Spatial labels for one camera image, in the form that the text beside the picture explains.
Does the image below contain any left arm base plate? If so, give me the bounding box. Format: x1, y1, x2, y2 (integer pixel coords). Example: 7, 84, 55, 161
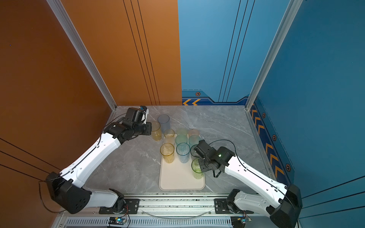
99, 198, 140, 215

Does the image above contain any cream plastic tray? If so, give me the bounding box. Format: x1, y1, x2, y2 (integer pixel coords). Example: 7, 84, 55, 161
159, 144, 205, 191

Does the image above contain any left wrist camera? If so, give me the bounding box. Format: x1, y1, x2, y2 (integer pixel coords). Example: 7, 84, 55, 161
140, 106, 149, 116

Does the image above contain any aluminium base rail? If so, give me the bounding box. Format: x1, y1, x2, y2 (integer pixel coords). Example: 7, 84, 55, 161
52, 194, 276, 228

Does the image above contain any teal glass front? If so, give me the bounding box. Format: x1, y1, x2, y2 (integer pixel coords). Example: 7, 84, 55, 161
175, 134, 188, 145

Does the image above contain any tall blue glass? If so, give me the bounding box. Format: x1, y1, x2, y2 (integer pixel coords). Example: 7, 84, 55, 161
176, 142, 190, 163
158, 114, 171, 134

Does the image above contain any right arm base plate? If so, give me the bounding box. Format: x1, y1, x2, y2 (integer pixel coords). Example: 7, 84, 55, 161
214, 198, 243, 214

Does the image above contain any left circuit board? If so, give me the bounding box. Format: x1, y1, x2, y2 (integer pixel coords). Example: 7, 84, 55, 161
108, 217, 128, 227

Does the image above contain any tall yellow glass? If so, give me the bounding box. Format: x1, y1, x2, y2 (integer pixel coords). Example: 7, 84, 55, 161
160, 143, 175, 163
151, 121, 162, 141

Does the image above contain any small pink glass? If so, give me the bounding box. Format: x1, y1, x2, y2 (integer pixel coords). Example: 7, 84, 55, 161
188, 129, 200, 137

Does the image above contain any small yellow glass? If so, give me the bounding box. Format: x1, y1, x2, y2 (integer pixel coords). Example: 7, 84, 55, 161
163, 129, 175, 139

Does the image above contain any tall blue glass rear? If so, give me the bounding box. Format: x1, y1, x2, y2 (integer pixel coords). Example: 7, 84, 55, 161
158, 114, 171, 134

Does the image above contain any aluminium corner post left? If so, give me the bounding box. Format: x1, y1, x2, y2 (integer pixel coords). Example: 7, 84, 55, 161
47, 0, 117, 111

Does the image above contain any tall green glass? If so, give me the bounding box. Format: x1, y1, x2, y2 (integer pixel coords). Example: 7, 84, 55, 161
191, 158, 204, 180

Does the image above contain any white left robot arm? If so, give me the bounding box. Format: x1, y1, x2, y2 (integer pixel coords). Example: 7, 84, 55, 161
45, 106, 152, 214

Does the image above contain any aluminium corner post right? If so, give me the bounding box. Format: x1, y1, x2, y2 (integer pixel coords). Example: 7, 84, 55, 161
245, 0, 303, 111

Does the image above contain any small green glass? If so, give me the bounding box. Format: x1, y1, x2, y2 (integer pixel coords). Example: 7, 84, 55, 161
176, 128, 188, 135

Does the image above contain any tall yellow glass front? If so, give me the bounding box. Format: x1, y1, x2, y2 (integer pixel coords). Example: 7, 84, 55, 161
160, 143, 175, 163

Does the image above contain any right circuit board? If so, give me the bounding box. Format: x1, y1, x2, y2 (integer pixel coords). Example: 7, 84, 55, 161
231, 216, 252, 228

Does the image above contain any circuit board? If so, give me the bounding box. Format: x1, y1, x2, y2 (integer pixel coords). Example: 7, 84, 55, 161
108, 217, 128, 227
231, 216, 252, 228

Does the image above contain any tall dark grey glass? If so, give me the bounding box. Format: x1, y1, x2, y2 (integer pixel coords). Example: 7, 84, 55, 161
190, 144, 199, 160

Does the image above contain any tall blue glass front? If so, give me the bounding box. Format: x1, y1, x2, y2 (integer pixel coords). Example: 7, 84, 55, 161
176, 142, 190, 163

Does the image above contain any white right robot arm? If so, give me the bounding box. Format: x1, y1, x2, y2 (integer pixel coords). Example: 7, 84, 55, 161
192, 140, 303, 228

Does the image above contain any tall yellow glass rear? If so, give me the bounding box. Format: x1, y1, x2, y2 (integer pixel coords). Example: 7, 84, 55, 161
151, 121, 162, 141

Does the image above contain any aluminium corner post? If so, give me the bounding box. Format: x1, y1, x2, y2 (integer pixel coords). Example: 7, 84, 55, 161
245, 0, 303, 111
47, 0, 117, 111

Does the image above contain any teal glass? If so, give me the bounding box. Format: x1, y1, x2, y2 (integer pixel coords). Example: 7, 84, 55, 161
189, 135, 201, 146
175, 134, 188, 145

